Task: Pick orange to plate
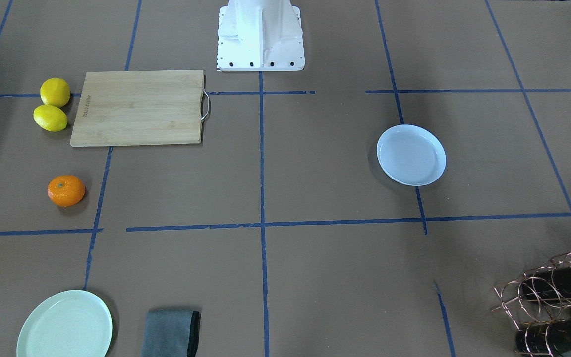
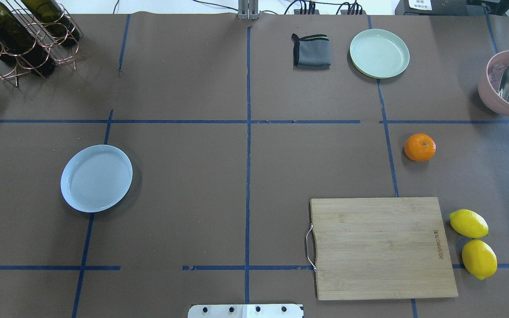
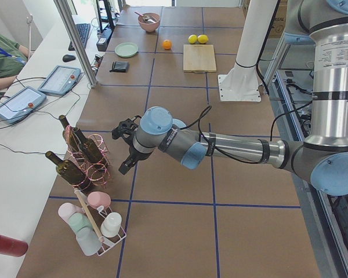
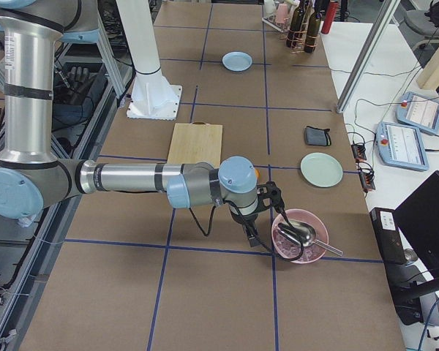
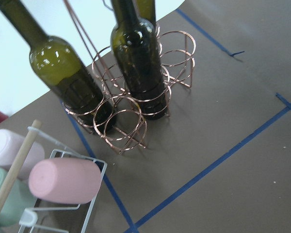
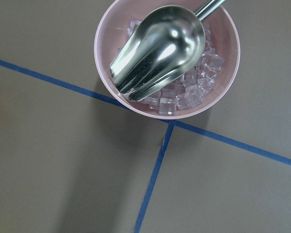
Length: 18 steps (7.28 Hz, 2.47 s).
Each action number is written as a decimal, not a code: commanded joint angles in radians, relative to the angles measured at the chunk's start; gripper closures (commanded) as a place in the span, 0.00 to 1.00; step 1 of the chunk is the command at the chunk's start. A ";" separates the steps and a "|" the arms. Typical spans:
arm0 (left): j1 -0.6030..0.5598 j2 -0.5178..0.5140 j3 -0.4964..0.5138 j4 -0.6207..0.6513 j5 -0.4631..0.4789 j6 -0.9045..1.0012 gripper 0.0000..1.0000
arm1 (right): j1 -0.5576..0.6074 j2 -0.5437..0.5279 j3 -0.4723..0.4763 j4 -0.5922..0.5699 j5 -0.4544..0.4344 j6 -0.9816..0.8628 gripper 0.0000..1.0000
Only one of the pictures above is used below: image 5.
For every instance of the dark green wine bottle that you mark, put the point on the dark green wine bottle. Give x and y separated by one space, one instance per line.
56 63
147 11
134 45

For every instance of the pale pink plastic cup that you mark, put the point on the pale pink plastic cup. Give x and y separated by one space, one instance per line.
10 143

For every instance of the copper wire bottle rack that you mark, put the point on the copper wire bottle rack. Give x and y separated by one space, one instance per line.
121 119

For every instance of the wooden rack handle rod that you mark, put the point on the wooden rack handle rod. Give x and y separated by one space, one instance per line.
16 166

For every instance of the white wire cup rack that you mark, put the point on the white wire cup rack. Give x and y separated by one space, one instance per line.
29 217

